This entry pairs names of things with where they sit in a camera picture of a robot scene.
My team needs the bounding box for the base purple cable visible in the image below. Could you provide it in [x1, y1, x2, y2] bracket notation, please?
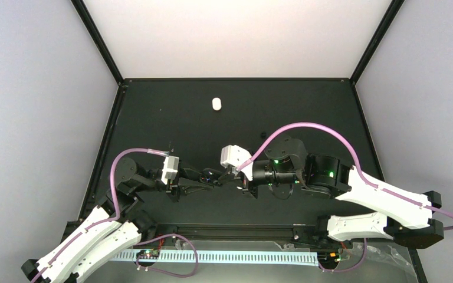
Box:
[135, 233, 200, 278]
[318, 238, 368, 274]

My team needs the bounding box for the clear plastic sheet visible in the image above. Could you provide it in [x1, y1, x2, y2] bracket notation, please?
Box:
[275, 241, 415, 278]

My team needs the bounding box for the right black frame post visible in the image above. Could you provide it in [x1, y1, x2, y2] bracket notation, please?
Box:
[350, 0, 405, 85]

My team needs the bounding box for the black front mounting rail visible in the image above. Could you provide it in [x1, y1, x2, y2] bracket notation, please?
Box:
[60, 221, 413, 251]

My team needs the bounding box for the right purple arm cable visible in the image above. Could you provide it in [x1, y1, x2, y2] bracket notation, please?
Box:
[236, 122, 453, 231]

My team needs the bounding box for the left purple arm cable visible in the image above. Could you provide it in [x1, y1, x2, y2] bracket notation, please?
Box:
[31, 147, 173, 283]

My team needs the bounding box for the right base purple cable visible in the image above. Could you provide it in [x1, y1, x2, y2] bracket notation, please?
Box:
[318, 238, 368, 274]

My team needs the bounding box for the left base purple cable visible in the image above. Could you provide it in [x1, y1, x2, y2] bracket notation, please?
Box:
[135, 233, 200, 278]

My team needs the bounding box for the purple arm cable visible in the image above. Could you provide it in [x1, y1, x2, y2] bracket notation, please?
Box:
[236, 122, 453, 231]
[31, 147, 173, 283]

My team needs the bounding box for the white slotted cable duct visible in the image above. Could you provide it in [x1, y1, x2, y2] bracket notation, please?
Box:
[112, 249, 318, 266]

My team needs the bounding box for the black earbud charging case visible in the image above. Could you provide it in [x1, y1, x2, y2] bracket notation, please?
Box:
[201, 168, 222, 186]

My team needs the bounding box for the black frame post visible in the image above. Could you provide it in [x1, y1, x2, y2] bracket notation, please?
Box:
[71, 0, 124, 85]
[350, 0, 405, 85]

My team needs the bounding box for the left black frame post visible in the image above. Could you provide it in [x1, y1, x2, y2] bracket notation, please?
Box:
[71, 0, 124, 85]

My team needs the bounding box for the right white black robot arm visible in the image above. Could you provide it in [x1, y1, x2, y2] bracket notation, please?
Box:
[220, 136, 444, 249]

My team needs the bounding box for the white capsule object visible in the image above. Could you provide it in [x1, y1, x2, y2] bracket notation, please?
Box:
[212, 97, 222, 111]

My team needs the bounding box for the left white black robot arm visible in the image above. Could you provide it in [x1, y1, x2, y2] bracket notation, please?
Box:
[21, 151, 218, 282]

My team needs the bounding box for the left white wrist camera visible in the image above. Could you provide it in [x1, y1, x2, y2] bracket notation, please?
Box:
[161, 156, 179, 185]

